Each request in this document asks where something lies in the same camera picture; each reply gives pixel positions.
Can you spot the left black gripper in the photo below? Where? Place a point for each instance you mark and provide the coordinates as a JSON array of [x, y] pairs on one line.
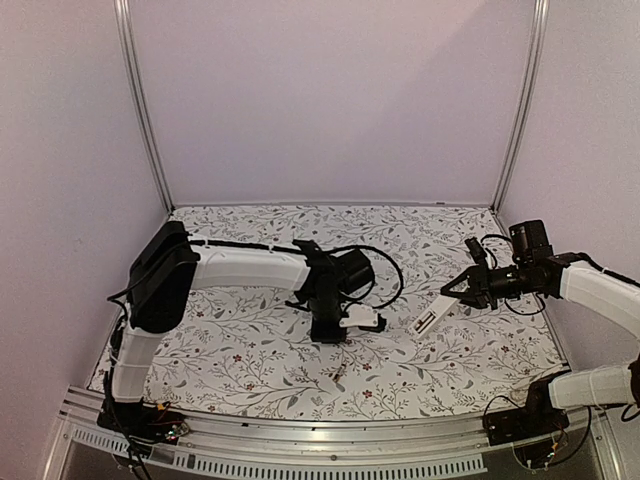
[[321, 336]]

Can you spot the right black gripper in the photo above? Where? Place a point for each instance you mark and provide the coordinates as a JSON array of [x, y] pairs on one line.
[[480, 286]]

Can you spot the white remote control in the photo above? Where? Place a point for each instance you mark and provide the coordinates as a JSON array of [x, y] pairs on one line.
[[432, 315]]

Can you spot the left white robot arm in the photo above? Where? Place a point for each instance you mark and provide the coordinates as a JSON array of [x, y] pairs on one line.
[[176, 262]]

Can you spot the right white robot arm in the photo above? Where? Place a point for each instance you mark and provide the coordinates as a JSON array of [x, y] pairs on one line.
[[572, 277]]

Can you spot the floral patterned table mat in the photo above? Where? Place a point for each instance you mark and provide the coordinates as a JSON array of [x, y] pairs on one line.
[[304, 313]]

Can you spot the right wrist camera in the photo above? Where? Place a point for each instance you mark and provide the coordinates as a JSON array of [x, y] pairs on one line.
[[476, 250]]

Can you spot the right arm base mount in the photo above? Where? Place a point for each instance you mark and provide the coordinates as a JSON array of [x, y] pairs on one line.
[[535, 418]]

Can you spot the front aluminium rail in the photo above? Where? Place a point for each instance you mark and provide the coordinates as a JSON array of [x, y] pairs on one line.
[[234, 447]]

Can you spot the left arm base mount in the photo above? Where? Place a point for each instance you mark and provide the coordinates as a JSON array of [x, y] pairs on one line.
[[140, 422]]

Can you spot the right aluminium frame post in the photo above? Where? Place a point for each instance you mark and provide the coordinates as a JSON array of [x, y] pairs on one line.
[[525, 99]]

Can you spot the aluminium frame post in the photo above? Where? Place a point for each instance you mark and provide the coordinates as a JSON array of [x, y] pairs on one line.
[[525, 99], [135, 80]]

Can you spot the left aluminium frame post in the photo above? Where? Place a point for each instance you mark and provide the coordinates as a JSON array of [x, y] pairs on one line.
[[135, 80]]

